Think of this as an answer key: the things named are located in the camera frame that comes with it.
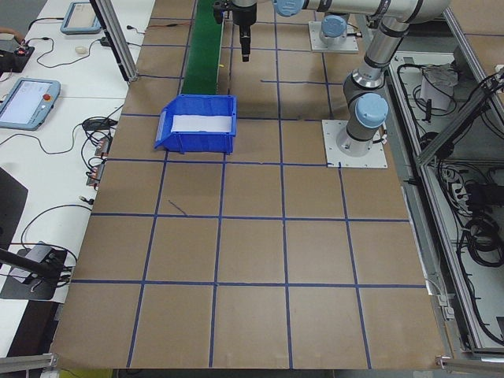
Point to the green conveyor belt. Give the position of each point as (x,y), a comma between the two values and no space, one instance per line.
(202,47)

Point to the blue plastic bin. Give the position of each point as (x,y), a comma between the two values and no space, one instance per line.
(197,141)

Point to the small black adapter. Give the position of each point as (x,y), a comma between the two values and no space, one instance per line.
(106,42)

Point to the blue-grey teach pendant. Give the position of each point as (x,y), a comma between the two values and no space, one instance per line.
(80,17)

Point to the black power brick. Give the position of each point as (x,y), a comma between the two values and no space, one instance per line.
(94,124)

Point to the small orange circuit board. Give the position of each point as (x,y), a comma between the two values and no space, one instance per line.
(103,146)
(95,175)

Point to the white crumpled bag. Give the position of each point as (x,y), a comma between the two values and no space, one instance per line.
(437,92)

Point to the teach pendant with red button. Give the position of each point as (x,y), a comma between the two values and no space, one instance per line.
(23,102)

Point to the black box with red light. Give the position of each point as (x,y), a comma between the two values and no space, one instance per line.
(15,59)

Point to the white power strip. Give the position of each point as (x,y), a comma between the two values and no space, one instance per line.
(456,189)

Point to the black power adapter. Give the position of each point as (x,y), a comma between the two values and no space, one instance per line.
(478,193)

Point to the black flat panel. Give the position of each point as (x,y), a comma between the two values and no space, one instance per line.
(10,212)

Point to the small grey device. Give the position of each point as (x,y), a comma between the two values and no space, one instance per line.
(40,252)

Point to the black stand pole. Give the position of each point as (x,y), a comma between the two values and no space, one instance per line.
(19,262)

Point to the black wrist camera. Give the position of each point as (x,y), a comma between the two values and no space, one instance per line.
(221,10)

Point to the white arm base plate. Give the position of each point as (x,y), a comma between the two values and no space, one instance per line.
(374,157)
(334,47)

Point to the aluminium frame post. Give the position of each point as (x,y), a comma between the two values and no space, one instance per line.
(118,43)

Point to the V-shaped metal frame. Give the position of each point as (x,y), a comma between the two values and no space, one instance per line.
(423,236)

